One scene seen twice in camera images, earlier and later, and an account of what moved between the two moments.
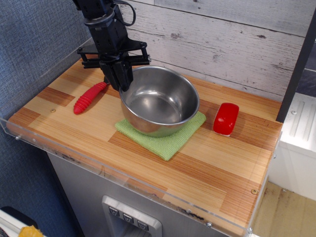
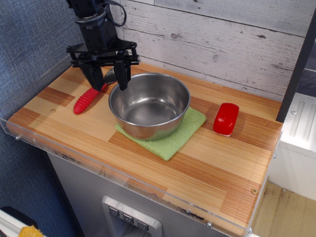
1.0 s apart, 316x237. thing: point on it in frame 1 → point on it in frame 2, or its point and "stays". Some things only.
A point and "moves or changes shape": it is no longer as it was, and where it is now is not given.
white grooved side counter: [294, 165] stays
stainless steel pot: [159, 102] moves or changes shape
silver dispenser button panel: [121, 220] stays
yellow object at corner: [30, 231] stays
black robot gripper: [111, 42] → [102, 46]
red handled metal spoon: [84, 99] stays
